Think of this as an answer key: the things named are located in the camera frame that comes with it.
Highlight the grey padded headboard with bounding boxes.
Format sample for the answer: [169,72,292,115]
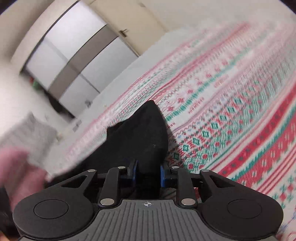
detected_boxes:
[1,113,57,168]

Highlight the white grey wardrobe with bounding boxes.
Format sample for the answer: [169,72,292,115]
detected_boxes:
[23,1,138,116]

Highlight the patterned red green blanket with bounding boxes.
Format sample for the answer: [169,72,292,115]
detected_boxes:
[46,21,295,240]

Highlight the black pants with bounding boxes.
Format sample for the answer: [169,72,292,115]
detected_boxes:
[46,100,168,199]

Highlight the cream door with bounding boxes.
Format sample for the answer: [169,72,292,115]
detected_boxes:
[89,0,167,55]

